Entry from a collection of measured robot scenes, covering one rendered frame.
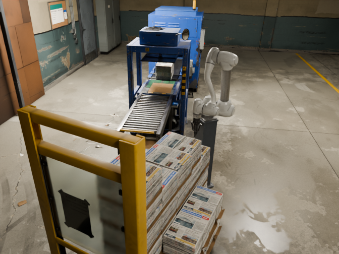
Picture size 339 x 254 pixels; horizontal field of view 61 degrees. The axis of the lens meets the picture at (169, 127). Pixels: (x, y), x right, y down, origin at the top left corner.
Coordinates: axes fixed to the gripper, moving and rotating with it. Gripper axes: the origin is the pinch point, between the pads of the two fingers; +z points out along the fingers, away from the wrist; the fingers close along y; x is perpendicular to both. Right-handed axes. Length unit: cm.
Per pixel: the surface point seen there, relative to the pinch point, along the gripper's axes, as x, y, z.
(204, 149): -6.8, 13.8, 13.0
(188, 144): -40.4, 8.8, -10.2
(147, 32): 129, -138, -77
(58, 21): 291, -488, -46
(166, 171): -89, 10, -10
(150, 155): -77, -13, -11
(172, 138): -38.6, -10.0, -10.2
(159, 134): 5, -48, 17
